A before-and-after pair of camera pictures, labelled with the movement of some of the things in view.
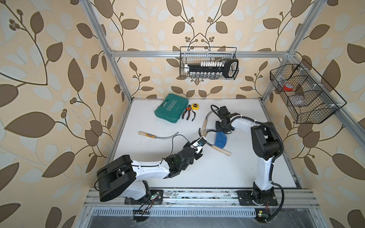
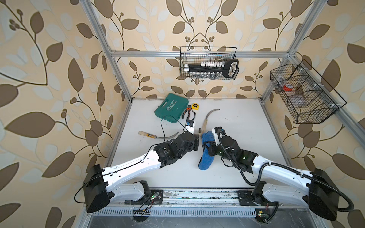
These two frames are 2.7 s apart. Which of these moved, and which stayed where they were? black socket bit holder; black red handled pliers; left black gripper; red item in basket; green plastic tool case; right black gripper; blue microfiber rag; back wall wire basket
Moved: right black gripper; blue microfiber rag; left black gripper
Stayed: black red handled pliers; black socket bit holder; back wall wire basket; green plastic tool case; red item in basket
